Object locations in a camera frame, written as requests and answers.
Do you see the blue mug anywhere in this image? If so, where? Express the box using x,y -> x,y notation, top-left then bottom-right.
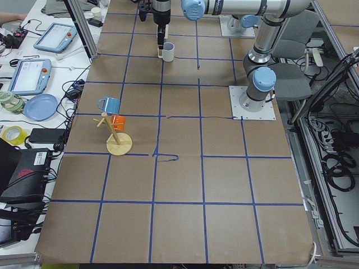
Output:
97,96 -> 121,114

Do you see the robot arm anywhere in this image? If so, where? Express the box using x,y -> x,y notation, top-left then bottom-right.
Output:
227,14 -> 259,34
181,0 -> 310,112

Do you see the orange mug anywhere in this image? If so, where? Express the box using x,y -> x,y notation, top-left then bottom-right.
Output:
111,114 -> 126,131

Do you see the yellow tape roll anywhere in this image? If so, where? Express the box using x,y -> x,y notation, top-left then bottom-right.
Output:
2,126 -> 27,146

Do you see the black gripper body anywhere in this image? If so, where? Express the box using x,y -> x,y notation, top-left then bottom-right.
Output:
152,0 -> 171,28

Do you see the wooden mug tree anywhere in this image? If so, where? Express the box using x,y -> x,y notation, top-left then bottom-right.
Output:
94,112 -> 132,156

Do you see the grey office chair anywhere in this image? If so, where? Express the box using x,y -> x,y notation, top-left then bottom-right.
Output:
269,10 -> 319,101

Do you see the teach pendant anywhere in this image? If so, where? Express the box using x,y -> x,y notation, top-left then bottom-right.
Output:
33,22 -> 77,53
8,59 -> 52,96

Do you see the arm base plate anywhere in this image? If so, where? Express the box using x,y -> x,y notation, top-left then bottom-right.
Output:
229,86 -> 276,120
219,15 -> 258,39

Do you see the black laptop box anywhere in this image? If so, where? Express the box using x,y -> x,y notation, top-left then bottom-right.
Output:
1,140 -> 51,205

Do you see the aluminium frame post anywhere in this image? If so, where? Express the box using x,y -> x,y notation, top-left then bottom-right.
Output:
64,0 -> 98,59

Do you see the teach pendant near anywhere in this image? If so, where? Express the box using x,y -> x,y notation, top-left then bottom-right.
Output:
8,59 -> 52,96

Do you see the black power adapter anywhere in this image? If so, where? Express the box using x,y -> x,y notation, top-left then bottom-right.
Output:
29,128 -> 65,144

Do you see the blue plate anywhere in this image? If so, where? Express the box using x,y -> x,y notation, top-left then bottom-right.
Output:
23,94 -> 58,121

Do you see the teach pendant far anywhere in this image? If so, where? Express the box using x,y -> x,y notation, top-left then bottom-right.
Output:
33,22 -> 77,53

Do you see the white ribbed mug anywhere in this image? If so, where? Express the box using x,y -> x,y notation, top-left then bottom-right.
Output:
158,42 -> 175,62

